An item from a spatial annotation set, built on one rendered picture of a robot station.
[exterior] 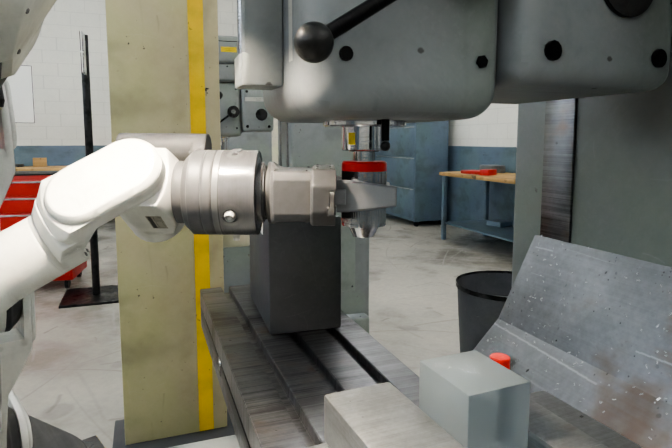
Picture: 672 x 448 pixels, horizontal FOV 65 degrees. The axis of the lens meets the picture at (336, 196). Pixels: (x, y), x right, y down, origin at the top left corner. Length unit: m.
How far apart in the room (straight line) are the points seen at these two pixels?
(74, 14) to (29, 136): 2.07
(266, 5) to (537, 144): 0.53
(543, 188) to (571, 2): 0.40
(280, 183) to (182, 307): 1.85
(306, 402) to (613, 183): 0.49
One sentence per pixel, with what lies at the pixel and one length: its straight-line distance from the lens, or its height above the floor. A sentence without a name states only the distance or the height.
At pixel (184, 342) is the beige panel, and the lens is 2.39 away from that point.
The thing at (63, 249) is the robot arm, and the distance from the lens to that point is 0.55.
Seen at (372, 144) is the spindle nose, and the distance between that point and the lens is 0.53.
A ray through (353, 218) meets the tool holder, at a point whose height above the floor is 1.21.
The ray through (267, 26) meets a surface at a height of 1.39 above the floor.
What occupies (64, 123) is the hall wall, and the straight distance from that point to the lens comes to 9.58.
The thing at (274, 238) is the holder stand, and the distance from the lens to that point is 0.83.
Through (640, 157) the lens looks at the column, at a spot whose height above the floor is 1.27.
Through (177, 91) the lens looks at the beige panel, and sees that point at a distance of 2.24.
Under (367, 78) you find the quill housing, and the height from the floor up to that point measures 1.34.
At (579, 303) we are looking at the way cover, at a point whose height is 1.07.
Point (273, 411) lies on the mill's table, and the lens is 0.65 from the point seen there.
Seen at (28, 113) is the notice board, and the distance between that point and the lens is 9.66.
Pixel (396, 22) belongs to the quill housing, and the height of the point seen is 1.39.
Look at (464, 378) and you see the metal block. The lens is 0.40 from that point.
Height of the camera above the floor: 1.29
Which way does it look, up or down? 6 degrees down
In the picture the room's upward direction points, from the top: straight up
